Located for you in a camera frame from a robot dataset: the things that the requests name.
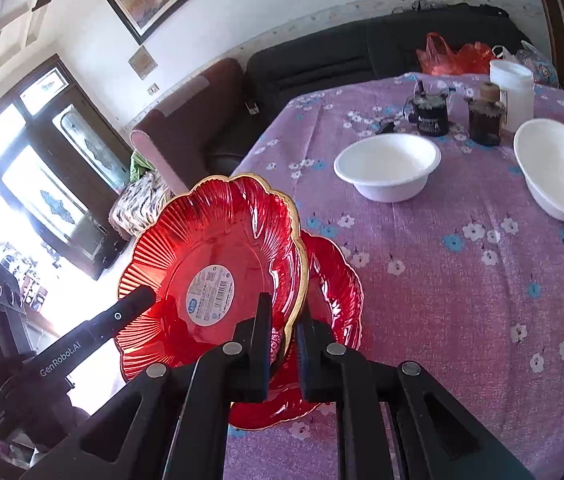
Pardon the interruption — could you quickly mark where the red gold-rimmed flower plate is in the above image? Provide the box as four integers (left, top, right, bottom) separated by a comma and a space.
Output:
114, 174, 309, 380

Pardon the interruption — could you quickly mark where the red plastic bag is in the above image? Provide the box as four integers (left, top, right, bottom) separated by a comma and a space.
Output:
416, 32, 496, 76

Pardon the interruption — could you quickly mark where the black cylindrical motor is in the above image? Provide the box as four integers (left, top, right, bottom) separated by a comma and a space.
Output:
402, 80, 450, 138

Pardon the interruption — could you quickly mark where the large white foam bowl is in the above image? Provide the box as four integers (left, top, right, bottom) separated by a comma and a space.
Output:
513, 118, 564, 222

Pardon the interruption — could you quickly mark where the white plastic tub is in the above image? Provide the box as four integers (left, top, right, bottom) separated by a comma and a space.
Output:
489, 60, 535, 133

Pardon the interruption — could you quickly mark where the red wedding flower plate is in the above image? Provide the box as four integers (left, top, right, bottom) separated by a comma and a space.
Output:
230, 232, 364, 430

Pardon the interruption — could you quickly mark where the patterned blanket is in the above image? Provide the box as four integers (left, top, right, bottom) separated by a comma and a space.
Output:
108, 151, 175, 240

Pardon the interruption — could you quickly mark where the wooden glass door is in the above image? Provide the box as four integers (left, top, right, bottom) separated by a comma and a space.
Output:
0, 55, 131, 280

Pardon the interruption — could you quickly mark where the dark jar with cork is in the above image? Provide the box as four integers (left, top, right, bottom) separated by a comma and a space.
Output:
464, 81, 506, 148

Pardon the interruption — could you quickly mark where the black power adapter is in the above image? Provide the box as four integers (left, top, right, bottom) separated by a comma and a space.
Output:
376, 117, 401, 134

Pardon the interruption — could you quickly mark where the small wall plaque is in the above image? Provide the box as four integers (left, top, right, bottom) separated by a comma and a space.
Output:
128, 46, 158, 80

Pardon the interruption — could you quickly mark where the maroon armchair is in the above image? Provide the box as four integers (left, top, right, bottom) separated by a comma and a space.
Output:
130, 58, 261, 195

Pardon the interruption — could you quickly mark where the black sofa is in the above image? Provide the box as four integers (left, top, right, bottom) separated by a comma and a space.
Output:
245, 3, 534, 126

